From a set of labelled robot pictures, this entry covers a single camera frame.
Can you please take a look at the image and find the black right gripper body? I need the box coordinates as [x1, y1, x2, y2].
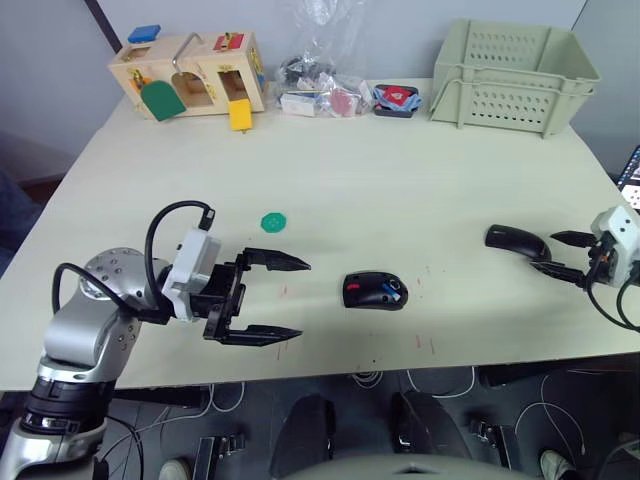
[585, 232, 616, 290]

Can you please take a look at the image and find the white shoe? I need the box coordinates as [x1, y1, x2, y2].
[538, 449, 577, 480]
[159, 456, 192, 480]

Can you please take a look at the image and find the grey robot torso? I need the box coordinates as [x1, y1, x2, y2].
[279, 452, 544, 480]

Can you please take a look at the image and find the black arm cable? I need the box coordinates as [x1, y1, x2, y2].
[585, 272, 640, 332]
[53, 200, 217, 321]

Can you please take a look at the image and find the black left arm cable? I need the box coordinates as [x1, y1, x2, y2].
[53, 200, 217, 321]

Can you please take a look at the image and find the clear plastic bag with parts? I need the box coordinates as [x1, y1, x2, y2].
[272, 0, 377, 120]

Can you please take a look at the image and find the blue block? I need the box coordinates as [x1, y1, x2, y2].
[127, 24, 162, 45]

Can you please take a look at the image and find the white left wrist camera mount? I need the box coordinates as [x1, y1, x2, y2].
[160, 228, 222, 322]

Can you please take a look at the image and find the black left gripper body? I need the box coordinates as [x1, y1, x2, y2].
[189, 248, 252, 342]

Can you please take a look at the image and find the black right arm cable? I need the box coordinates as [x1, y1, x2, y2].
[585, 272, 640, 332]

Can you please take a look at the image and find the black mouse cover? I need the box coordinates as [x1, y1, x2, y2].
[484, 224, 553, 262]

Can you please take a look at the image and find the wooden lock activity box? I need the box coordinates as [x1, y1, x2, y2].
[106, 31, 267, 132]

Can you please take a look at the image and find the green round plastic disc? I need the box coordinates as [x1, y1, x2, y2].
[260, 211, 290, 235]

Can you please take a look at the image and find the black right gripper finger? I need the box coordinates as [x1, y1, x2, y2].
[530, 259, 590, 290]
[549, 230, 599, 250]

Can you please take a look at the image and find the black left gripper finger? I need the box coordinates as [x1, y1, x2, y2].
[243, 247, 312, 274]
[219, 324, 304, 348]

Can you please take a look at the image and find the small tray with coloured cloths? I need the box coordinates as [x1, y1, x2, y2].
[372, 83, 424, 119]

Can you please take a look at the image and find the beige perforated plastic crate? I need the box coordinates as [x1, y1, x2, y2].
[428, 18, 602, 141]

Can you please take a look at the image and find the black mouse base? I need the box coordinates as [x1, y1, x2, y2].
[342, 270, 410, 312]

